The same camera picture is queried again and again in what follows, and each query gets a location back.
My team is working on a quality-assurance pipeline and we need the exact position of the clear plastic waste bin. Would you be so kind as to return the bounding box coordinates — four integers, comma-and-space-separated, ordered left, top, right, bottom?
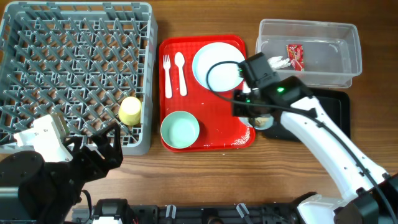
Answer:
256, 19, 363, 88

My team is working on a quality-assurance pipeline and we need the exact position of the green bowl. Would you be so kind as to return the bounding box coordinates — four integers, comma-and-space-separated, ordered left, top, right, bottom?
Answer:
160, 111, 200, 149

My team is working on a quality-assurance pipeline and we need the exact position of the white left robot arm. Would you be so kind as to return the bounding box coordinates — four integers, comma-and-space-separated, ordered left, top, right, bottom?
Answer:
1, 123, 123, 223

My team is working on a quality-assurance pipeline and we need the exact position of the light blue plate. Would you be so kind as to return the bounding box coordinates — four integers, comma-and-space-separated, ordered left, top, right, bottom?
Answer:
192, 42, 245, 92

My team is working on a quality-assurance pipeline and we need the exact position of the white plastic spoon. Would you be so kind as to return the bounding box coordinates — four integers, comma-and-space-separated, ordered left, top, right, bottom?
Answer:
174, 52, 187, 96

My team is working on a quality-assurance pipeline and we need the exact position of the light blue bowl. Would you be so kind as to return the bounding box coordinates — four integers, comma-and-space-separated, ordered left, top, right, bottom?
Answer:
248, 114, 274, 130

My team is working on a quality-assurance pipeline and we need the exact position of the black waste tray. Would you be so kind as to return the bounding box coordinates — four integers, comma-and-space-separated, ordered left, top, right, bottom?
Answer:
260, 88, 351, 142

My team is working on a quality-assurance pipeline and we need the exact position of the white plastic fork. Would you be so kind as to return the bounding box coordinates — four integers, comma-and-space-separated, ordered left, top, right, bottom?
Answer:
163, 55, 172, 99

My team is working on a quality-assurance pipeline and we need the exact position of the food scraps and rice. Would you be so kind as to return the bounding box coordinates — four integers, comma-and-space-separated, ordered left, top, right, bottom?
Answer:
254, 117, 269, 127

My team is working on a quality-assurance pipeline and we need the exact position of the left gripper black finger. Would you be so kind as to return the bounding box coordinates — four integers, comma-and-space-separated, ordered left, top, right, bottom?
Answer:
63, 136, 88, 151
91, 123, 122, 156

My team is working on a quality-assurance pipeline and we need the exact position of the grey dishwasher rack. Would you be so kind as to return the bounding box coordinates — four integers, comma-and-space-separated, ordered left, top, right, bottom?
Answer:
1, 1, 158, 156

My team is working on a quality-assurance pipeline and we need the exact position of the red snack wrapper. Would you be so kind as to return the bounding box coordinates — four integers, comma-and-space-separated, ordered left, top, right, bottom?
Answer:
287, 44, 305, 72

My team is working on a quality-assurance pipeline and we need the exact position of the red serving tray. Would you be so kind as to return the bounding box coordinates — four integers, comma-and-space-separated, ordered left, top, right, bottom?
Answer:
159, 34, 256, 152

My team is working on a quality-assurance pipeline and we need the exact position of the yellow plastic cup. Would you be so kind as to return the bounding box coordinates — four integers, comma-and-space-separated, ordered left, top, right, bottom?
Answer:
118, 96, 142, 126

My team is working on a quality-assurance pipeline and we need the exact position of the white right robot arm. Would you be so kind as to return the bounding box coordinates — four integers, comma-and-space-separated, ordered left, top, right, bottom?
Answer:
233, 77, 397, 223

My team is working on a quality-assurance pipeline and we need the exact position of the white napkin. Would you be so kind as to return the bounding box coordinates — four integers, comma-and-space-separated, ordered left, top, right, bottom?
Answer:
267, 56, 291, 70

